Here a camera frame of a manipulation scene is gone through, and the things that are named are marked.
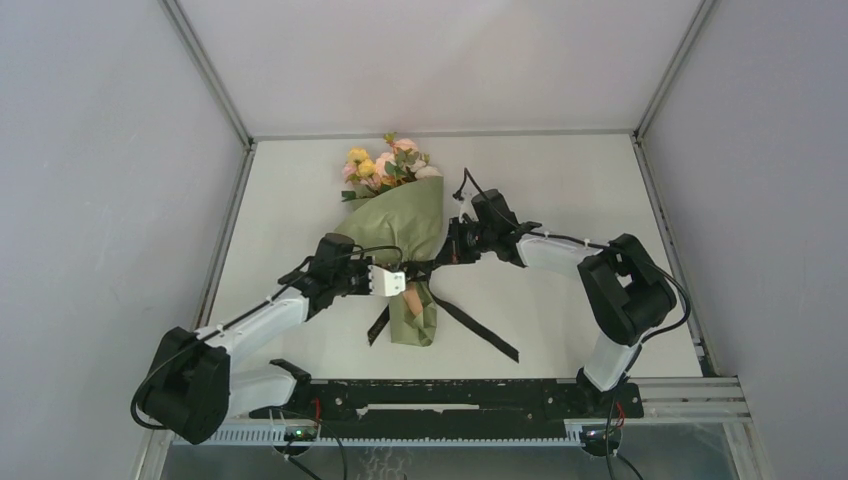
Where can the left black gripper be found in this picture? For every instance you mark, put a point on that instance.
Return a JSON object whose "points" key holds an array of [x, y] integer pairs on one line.
{"points": [[362, 263]]}

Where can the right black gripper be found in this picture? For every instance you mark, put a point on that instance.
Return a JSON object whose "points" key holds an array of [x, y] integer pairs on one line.
{"points": [[454, 250]]}

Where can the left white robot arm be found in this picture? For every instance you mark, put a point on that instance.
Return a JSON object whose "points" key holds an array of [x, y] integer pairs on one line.
{"points": [[191, 387]]}

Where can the white fake flower stem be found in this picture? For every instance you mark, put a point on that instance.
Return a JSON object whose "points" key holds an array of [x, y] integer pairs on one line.
{"points": [[422, 169]]}

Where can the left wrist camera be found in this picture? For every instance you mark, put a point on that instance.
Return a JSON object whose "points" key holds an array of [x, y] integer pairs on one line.
{"points": [[385, 283]]}

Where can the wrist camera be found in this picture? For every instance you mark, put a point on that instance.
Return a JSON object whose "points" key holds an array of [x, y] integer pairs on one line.
{"points": [[466, 212], [385, 283]]}

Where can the yellow fake flower stem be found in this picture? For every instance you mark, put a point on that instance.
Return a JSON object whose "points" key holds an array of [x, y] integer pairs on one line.
{"points": [[359, 166]]}

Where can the orange wrapping paper sheet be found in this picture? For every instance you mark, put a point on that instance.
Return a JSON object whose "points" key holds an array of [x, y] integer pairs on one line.
{"points": [[411, 218]]}

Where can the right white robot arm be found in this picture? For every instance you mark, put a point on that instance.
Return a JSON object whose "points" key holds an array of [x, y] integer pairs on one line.
{"points": [[628, 294]]}

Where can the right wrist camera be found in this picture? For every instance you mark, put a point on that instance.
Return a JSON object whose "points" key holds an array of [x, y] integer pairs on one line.
{"points": [[466, 212]]}

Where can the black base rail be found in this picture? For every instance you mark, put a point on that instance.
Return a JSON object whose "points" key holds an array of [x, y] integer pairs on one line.
{"points": [[444, 410]]}

